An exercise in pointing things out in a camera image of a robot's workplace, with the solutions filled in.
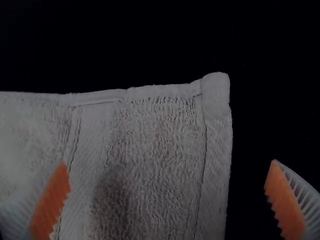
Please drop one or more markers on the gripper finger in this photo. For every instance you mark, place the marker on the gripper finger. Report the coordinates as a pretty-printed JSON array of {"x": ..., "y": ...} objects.
[
  {"x": 48, "y": 202},
  {"x": 287, "y": 200}
]

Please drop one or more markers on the pale towel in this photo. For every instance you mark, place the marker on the pale towel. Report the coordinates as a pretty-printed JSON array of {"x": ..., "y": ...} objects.
[{"x": 150, "y": 162}]

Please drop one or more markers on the black mat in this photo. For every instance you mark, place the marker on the black mat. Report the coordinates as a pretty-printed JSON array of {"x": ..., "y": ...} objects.
[{"x": 150, "y": 37}]

